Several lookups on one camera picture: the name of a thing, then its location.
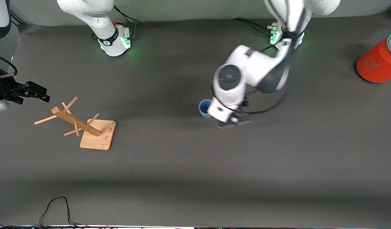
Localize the light blue plastic cup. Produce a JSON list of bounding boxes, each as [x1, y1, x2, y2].
[[198, 99, 214, 119]]

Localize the wooden mug rack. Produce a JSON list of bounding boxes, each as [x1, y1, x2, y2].
[[34, 96, 117, 151]]

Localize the orange cylindrical can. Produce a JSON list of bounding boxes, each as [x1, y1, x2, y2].
[[356, 31, 391, 84]]

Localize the aluminium frame rail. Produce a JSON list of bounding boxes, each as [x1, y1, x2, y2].
[[9, 10, 24, 25]]

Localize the black left arm base cables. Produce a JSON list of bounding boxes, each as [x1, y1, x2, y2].
[[231, 17, 279, 37]]

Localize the black arm base cables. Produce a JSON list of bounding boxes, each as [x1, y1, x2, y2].
[[114, 4, 142, 40], [231, 17, 279, 37]]

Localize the black looped cable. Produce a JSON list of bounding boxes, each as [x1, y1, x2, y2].
[[39, 196, 88, 228]]

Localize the black right arm base cables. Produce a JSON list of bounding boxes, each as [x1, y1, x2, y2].
[[114, 4, 142, 40]]

